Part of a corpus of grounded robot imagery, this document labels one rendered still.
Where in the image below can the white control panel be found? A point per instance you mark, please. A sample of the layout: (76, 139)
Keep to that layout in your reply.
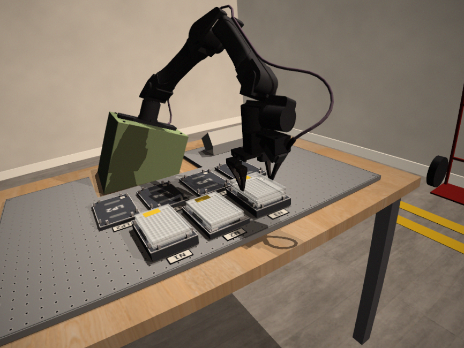
(223, 140)

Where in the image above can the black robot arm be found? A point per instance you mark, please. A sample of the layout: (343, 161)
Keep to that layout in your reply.
(270, 111)

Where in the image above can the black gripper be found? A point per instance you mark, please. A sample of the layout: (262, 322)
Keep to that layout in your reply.
(240, 171)

